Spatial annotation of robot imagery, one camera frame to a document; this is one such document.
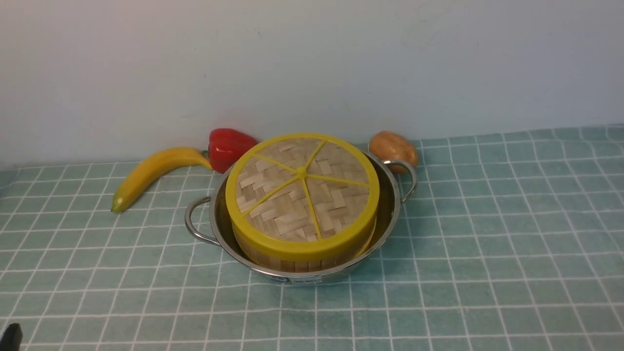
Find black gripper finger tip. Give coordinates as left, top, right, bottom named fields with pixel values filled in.
left=0, top=323, right=23, bottom=351

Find bamboo steamer basket yellow rim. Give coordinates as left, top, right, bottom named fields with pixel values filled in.
left=232, top=214, right=377, bottom=273

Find woven bamboo steamer lid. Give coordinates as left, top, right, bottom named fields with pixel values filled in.
left=225, top=132, right=380, bottom=263

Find stainless steel pot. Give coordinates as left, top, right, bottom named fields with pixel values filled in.
left=184, top=150, right=418, bottom=286

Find yellow banana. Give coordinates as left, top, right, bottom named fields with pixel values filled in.
left=111, top=147, right=212, bottom=213

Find red bell pepper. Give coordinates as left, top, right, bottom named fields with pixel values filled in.
left=207, top=128, right=258, bottom=174

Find brown potato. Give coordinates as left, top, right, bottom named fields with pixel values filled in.
left=368, top=131, right=419, bottom=169

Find green checkered tablecloth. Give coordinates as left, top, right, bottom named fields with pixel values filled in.
left=0, top=126, right=624, bottom=351

